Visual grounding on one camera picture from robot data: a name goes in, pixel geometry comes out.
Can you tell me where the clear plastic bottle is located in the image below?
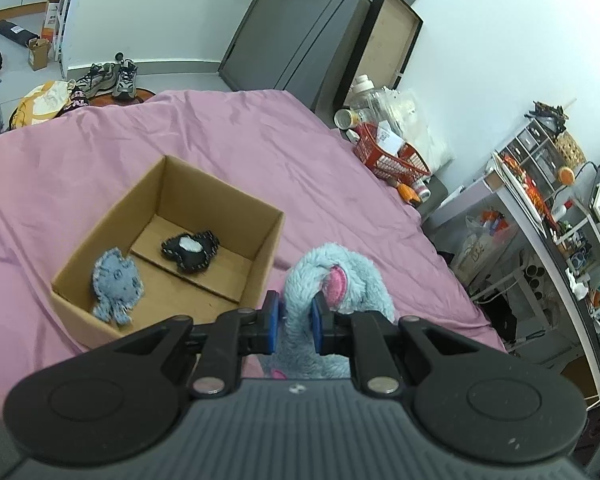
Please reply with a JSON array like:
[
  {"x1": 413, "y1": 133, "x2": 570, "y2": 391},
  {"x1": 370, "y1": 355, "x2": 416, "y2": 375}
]
[{"x1": 349, "y1": 74, "x2": 373, "y2": 111}]

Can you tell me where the white shelf rack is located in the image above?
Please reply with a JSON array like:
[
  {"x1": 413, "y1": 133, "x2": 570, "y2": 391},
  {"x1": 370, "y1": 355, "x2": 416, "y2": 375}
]
[{"x1": 485, "y1": 110, "x2": 600, "y2": 401}]

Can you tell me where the red plastic basket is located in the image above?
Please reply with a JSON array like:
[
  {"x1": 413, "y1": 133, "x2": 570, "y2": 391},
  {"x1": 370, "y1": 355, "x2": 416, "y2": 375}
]
[{"x1": 353, "y1": 123, "x2": 432, "y2": 182}]

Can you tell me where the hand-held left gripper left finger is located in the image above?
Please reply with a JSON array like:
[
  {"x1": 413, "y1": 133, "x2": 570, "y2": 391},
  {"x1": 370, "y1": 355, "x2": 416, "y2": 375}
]
[{"x1": 94, "y1": 290, "x2": 282, "y2": 395}]

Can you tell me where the small brown cardboard box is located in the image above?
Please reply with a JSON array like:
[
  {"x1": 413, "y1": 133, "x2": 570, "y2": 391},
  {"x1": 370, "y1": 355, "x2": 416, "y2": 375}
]
[{"x1": 28, "y1": 38, "x2": 52, "y2": 71}]

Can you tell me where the metal can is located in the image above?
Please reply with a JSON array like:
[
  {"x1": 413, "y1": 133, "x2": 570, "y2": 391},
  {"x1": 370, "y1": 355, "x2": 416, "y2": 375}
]
[{"x1": 334, "y1": 107, "x2": 367, "y2": 130}]

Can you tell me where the dark grey door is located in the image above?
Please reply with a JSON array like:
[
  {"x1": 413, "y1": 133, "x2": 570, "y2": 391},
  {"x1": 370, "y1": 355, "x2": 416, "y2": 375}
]
[{"x1": 218, "y1": 0, "x2": 417, "y2": 111}]

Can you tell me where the white plastic bag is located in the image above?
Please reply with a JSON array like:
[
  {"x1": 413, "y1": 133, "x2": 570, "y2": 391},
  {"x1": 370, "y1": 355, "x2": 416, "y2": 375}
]
[{"x1": 450, "y1": 210, "x2": 521, "y2": 286}]

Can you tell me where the orange toy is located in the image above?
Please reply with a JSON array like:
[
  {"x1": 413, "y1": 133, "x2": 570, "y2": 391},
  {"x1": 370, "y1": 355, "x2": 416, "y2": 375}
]
[{"x1": 396, "y1": 182, "x2": 423, "y2": 206}]

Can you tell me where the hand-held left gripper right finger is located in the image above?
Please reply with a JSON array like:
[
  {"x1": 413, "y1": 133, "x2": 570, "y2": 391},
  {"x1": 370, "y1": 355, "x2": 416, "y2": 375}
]
[{"x1": 311, "y1": 292, "x2": 506, "y2": 395}]

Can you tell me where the woven basket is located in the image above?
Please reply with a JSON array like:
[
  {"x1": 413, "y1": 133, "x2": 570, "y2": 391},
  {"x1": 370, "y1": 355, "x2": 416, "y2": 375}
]
[{"x1": 555, "y1": 131, "x2": 587, "y2": 169}]

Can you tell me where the pink bed sheet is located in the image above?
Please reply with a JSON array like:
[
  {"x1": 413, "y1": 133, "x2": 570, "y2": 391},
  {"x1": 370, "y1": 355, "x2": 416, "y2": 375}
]
[{"x1": 0, "y1": 89, "x2": 507, "y2": 416}]

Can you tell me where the yellow white bag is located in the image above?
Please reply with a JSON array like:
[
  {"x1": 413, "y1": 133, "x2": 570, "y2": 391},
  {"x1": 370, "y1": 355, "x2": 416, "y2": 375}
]
[{"x1": 11, "y1": 80, "x2": 77, "y2": 129}]

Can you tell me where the grey sneaker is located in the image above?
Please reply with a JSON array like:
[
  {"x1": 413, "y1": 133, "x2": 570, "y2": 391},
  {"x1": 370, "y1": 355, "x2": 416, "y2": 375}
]
[
  {"x1": 74, "y1": 63, "x2": 118, "y2": 96},
  {"x1": 112, "y1": 59, "x2": 139, "y2": 100}
]

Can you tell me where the tall cardboard box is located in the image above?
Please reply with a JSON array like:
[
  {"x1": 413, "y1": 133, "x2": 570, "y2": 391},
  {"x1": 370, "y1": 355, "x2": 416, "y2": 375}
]
[{"x1": 41, "y1": 0, "x2": 63, "y2": 44}]

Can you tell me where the blue fluffy plush toy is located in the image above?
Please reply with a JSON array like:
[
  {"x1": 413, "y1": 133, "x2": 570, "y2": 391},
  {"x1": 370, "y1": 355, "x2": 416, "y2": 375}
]
[{"x1": 258, "y1": 243, "x2": 395, "y2": 380}]

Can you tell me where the blue denim plush toy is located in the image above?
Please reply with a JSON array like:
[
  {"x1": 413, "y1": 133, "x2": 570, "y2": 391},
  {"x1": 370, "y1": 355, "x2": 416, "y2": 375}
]
[{"x1": 90, "y1": 248, "x2": 145, "y2": 329}]

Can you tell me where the black denim plush toy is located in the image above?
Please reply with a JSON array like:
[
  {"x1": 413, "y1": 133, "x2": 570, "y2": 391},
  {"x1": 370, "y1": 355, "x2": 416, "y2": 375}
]
[{"x1": 161, "y1": 230, "x2": 220, "y2": 275}]

